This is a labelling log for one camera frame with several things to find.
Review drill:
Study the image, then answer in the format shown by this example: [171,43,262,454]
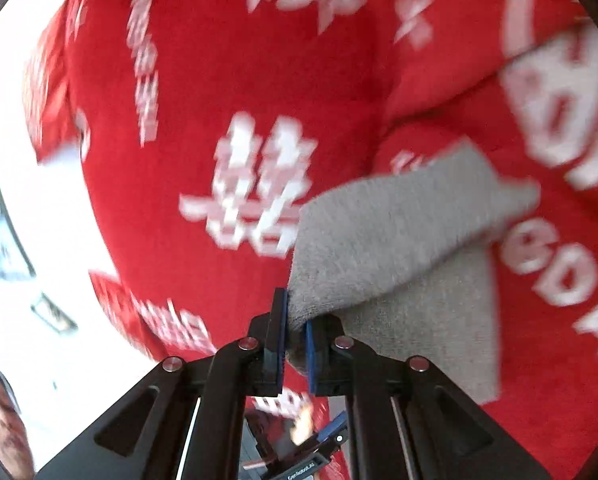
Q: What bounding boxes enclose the person's head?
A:
[0,357,35,480]

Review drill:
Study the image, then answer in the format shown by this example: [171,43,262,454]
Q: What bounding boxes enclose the red printed blanket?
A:
[22,0,598,480]

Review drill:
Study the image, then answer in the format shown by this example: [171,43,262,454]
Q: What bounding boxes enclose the grey cloth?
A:
[285,140,542,406]

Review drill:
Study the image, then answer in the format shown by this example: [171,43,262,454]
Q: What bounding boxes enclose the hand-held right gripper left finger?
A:
[36,287,287,480]

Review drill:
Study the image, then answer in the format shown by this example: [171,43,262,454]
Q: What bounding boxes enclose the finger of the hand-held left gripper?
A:
[299,410,350,456]

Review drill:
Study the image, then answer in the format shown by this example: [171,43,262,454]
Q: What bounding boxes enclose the rectangular ceiling light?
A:
[0,210,36,281]
[30,292,78,334]

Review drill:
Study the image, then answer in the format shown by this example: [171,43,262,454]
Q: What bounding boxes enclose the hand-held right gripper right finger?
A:
[301,315,552,480]

